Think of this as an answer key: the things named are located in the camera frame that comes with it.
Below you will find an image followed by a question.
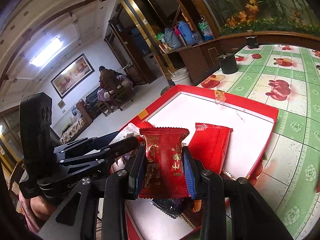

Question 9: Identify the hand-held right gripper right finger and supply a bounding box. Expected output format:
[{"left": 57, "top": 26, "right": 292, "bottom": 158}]
[{"left": 182, "top": 147, "right": 293, "bottom": 240}]

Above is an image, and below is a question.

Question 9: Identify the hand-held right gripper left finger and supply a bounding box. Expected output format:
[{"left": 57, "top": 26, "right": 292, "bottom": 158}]
[{"left": 37, "top": 144, "right": 148, "bottom": 240}]

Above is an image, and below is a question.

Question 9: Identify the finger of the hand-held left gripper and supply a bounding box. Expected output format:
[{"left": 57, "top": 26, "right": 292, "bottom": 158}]
[
  {"left": 56, "top": 136, "right": 139, "bottom": 173},
  {"left": 54, "top": 131, "right": 120, "bottom": 160}
]

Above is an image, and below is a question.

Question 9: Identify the white snack packet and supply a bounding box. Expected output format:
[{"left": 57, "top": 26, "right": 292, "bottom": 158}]
[{"left": 110, "top": 123, "right": 144, "bottom": 145}]

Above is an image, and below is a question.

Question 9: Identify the small red snack packet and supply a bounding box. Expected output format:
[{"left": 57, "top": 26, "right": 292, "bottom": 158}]
[{"left": 139, "top": 127, "right": 190, "bottom": 200}]

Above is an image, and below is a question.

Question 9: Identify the purple snack packet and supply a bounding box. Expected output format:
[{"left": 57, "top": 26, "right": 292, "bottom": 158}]
[{"left": 150, "top": 197, "right": 185, "bottom": 219}]

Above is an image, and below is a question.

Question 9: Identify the brown snack packet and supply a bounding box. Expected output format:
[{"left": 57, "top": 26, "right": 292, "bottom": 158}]
[{"left": 181, "top": 197, "right": 204, "bottom": 230}]

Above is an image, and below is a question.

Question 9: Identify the large red snack packet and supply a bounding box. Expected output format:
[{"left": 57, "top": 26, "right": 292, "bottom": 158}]
[{"left": 187, "top": 122, "right": 233, "bottom": 175}]

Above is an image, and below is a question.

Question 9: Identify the red cardboard box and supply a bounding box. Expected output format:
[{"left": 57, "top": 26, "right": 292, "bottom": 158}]
[{"left": 110, "top": 84, "right": 279, "bottom": 240}]

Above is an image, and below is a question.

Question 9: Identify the person's left hand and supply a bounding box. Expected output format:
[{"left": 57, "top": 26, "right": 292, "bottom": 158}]
[{"left": 29, "top": 196, "right": 62, "bottom": 227}]

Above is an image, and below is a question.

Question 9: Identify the patterned sofa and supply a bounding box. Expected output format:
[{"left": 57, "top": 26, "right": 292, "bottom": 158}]
[{"left": 59, "top": 100, "right": 93, "bottom": 145}]

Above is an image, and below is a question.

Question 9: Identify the wooden chair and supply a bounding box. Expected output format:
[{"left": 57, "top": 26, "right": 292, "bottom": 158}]
[{"left": 96, "top": 87, "right": 137, "bottom": 117}]

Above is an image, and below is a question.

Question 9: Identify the ceiling light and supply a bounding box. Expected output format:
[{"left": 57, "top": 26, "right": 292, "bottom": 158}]
[{"left": 30, "top": 36, "right": 63, "bottom": 67}]

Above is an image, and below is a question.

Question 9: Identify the white bucket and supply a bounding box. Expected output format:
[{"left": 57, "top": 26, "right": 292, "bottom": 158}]
[{"left": 170, "top": 68, "right": 192, "bottom": 85}]

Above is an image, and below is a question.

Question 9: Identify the black cup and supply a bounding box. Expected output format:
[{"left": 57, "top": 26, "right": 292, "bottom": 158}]
[{"left": 216, "top": 52, "right": 239, "bottom": 75}]

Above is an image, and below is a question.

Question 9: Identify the wooden cabinet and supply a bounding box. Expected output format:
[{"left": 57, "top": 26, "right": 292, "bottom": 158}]
[{"left": 104, "top": 0, "right": 248, "bottom": 85}]

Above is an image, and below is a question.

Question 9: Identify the green printed tablecloth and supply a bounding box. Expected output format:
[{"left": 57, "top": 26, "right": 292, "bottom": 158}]
[{"left": 197, "top": 44, "right": 320, "bottom": 233}]

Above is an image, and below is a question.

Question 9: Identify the grey thermos jug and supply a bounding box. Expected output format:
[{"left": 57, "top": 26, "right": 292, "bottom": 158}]
[{"left": 162, "top": 29, "right": 183, "bottom": 50}]

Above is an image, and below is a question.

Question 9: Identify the blue thermos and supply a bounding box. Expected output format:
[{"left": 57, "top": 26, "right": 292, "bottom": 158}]
[{"left": 177, "top": 21, "right": 193, "bottom": 46}]

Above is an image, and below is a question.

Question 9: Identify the green label water bottle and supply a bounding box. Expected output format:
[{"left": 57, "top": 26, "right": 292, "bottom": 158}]
[{"left": 199, "top": 17, "right": 214, "bottom": 41}]

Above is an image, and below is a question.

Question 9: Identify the black holder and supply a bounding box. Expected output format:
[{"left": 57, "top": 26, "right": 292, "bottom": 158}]
[{"left": 245, "top": 35, "right": 259, "bottom": 49}]

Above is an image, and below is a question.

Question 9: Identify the flower mural panel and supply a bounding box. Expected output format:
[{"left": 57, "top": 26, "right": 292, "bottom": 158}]
[{"left": 185, "top": 0, "right": 320, "bottom": 37}]

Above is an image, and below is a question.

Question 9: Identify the framed wall painting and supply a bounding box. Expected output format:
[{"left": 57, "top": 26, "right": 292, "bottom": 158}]
[{"left": 50, "top": 53, "right": 96, "bottom": 99}]

